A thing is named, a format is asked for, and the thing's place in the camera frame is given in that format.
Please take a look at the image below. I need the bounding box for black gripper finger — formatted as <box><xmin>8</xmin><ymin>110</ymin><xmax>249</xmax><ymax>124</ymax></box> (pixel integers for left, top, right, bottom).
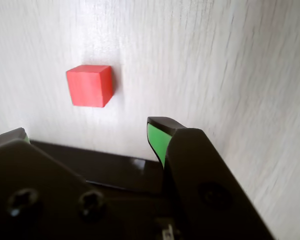
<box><xmin>0</xmin><ymin>127</ymin><xmax>123</xmax><ymax>240</ymax></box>

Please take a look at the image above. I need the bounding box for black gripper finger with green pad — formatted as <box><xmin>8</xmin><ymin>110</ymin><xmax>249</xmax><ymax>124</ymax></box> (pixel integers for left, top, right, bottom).
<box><xmin>146</xmin><ymin>116</ymin><xmax>276</xmax><ymax>240</ymax></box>

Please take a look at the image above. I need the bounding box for red cube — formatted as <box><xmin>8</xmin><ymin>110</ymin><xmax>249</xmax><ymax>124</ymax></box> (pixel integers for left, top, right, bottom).
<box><xmin>66</xmin><ymin>64</ymin><xmax>114</xmax><ymax>108</ymax></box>

